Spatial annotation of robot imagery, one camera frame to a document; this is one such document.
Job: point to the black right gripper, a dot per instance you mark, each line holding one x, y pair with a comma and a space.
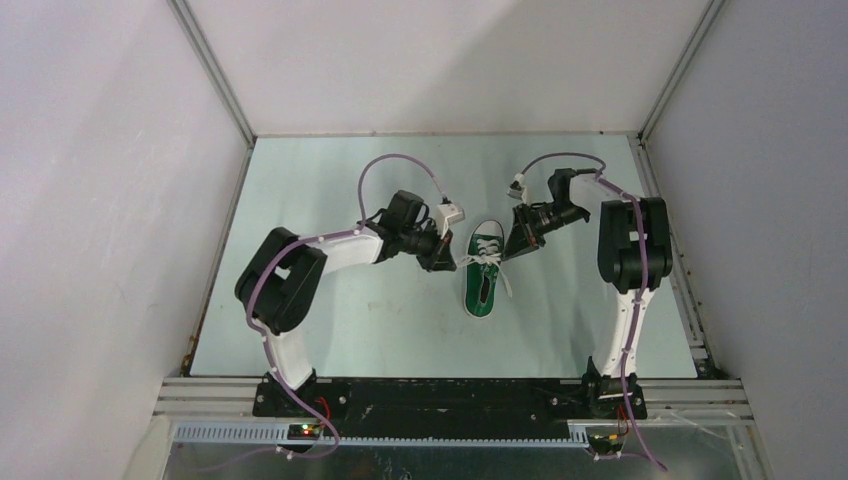
525, 235

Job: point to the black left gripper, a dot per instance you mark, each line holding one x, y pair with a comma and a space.
440, 257

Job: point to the green canvas sneaker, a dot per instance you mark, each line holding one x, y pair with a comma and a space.
472, 308

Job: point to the white shoelace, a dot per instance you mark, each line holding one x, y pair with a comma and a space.
482, 264

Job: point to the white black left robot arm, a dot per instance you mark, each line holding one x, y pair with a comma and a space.
279, 284

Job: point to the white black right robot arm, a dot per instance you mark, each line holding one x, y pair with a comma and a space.
633, 256

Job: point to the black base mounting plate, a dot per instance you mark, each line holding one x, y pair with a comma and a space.
442, 408

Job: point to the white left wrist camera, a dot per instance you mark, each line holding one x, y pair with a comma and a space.
447, 214

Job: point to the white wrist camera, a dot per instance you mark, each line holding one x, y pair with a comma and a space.
517, 189
447, 214

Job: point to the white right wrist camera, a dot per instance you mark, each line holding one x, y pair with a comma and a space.
517, 189

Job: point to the aluminium frame rail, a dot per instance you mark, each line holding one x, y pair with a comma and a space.
677, 399

